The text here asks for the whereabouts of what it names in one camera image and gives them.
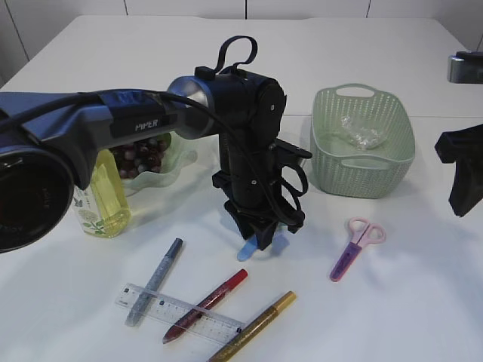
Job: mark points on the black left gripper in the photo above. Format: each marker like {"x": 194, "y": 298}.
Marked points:
{"x": 262, "y": 219}

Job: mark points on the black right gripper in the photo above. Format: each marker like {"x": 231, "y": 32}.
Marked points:
{"x": 463, "y": 147}

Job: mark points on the blue scissors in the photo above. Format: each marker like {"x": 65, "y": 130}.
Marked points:
{"x": 275, "y": 249}

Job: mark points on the silver glitter pen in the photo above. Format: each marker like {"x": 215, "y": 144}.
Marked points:
{"x": 153, "y": 283}

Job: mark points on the pink purple scissors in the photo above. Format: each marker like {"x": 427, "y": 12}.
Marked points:
{"x": 363, "y": 232}

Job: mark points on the clear plastic sheet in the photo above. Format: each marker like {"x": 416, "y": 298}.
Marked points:
{"x": 355, "y": 131}

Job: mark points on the purple artificial grape bunch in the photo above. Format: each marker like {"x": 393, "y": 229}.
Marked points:
{"x": 141, "y": 156}

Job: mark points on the yellow tea bottle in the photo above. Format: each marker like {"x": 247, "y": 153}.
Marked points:
{"x": 102, "y": 209}

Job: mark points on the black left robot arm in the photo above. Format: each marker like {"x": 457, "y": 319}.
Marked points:
{"x": 50, "y": 142}

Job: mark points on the gold glitter pen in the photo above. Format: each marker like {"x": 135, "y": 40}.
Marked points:
{"x": 233, "y": 346}

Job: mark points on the red glitter pen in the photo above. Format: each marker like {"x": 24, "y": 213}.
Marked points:
{"x": 192, "y": 316}

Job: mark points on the green wavy glass plate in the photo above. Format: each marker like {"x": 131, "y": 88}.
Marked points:
{"x": 179, "y": 154}

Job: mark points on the green woven plastic basket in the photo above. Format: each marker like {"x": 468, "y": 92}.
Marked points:
{"x": 339, "y": 168}

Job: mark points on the clear plastic ruler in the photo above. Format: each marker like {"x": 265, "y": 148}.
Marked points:
{"x": 168, "y": 310}

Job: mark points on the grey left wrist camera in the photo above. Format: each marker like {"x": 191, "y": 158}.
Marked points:
{"x": 290, "y": 154}

